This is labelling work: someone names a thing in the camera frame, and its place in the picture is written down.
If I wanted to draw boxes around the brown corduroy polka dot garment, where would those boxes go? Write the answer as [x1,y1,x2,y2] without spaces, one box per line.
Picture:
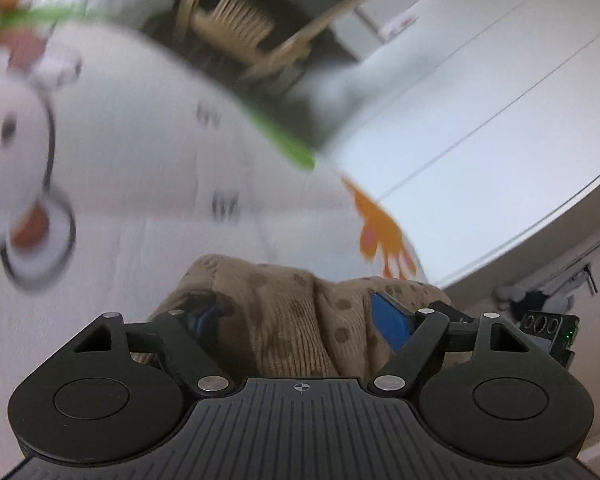
[156,255,449,382]

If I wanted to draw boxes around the black device with lenses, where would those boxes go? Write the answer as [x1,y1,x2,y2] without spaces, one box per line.
[519,311,580,368]

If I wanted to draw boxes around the cartoon print play mat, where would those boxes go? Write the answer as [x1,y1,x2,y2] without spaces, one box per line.
[0,21,422,477]

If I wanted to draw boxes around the white wardrobe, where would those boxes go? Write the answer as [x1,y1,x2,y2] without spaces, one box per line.
[328,0,600,286]

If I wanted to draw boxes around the beige plastic chair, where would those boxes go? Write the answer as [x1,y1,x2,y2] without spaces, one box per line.
[174,0,382,86]

